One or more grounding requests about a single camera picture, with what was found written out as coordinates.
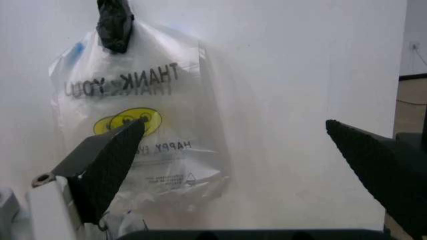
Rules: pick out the white trash bin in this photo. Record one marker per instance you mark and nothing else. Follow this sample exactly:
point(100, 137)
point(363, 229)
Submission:
point(50, 207)

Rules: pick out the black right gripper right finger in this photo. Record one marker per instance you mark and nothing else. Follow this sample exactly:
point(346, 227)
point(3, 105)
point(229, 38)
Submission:
point(377, 170)

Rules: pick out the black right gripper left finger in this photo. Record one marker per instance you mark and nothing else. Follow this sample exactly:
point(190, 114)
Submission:
point(110, 160)

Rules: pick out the dark baseboard strip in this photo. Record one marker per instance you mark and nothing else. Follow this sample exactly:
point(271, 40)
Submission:
point(413, 76)

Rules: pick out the black garbage bag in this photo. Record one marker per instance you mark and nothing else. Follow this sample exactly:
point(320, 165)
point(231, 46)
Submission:
point(114, 26)

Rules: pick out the clear printed plastic bag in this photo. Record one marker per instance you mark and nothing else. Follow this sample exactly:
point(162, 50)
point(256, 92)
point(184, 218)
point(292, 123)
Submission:
point(140, 120)

